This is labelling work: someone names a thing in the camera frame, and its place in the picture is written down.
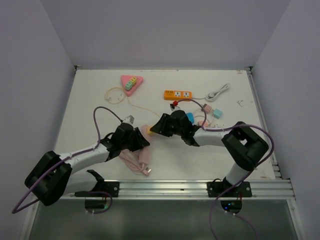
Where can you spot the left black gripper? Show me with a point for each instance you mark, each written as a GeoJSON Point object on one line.
{"type": "Point", "coordinates": [140, 142]}

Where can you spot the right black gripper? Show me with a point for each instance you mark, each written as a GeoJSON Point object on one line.
{"type": "Point", "coordinates": [161, 127]}

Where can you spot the pink long power strip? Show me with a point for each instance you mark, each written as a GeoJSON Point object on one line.
{"type": "Point", "coordinates": [145, 153]}

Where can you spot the blue plug adapter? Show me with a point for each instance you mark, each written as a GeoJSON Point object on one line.
{"type": "Point", "coordinates": [190, 117]}

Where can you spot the orange power strip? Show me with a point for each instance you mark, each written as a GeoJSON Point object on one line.
{"type": "Point", "coordinates": [175, 95]}

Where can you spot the peach USB charger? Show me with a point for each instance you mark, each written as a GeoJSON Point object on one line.
{"type": "Point", "coordinates": [204, 123]}

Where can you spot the teal plug charger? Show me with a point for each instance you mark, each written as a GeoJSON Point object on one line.
{"type": "Point", "coordinates": [217, 113]}

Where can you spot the yellow plug charger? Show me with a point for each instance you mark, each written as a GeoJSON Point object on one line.
{"type": "Point", "coordinates": [148, 131]}

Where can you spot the pink plug charger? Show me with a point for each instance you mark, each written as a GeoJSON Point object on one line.
{"type": "Point", "coordinates": [206, 109]}

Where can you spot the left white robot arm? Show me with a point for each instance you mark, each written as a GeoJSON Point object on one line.
{"type": "Point", "coordinates": [56, 175]}

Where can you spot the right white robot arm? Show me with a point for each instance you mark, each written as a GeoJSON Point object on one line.
{"type": "Point", "coordinates": [244, 145]}

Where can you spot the green USB charger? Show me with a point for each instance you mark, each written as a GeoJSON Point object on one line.
{"type": "Point", "coordinates": [128, 86]}

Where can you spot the yellow USB charger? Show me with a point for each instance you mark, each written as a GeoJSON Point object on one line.
{"type": "Point", "coordinates": [133, 80]}

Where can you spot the pink triangular power strip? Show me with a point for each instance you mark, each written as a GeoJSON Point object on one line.
{"type": "Point", "coordinates": [125, 78]}

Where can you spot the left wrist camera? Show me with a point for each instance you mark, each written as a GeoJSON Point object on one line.
{"type": "Point", "coordinates": [129, 120]}

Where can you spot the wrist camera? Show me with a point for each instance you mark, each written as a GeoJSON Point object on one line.
{"type": "Point", "coordinates": [129, 120]}
{"type": "Point", "coordinates": [174, 106]}

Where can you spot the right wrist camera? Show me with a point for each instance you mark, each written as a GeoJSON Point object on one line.
{"type": "Point", "coordinates": [174, 106]}

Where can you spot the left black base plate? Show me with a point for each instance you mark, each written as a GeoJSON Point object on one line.
{"type": "Point", "coordinates": [113, 188]}

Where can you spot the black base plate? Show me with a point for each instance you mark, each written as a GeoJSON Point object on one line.
{"type": "Point", "coordinates": [216, 187]}
{"type": "Point", "coordinates": [113, 188]}

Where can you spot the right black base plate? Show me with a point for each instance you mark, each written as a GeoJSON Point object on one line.
{"type": "Point", "coordinates": [216, 187]}

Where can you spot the aluminium rail frame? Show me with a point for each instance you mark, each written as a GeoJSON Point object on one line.
{"type": "Point", "coordinates": [197, 189]}

